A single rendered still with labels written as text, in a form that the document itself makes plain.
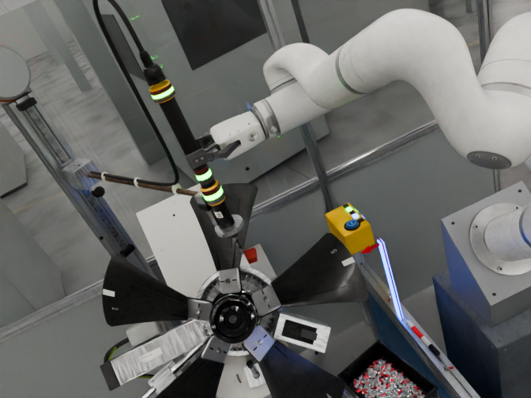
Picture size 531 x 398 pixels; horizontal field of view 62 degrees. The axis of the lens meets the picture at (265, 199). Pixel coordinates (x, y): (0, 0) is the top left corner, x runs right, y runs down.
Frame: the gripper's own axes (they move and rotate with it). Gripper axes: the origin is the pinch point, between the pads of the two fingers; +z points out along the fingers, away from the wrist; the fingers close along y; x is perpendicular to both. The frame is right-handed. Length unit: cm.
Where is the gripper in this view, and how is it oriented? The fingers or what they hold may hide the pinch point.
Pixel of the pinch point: (193, 153)
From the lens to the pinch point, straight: 95.0
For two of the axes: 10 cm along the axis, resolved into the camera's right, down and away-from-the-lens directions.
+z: -9.0, 4.3, -0.7
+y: -2.9, -4.5, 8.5
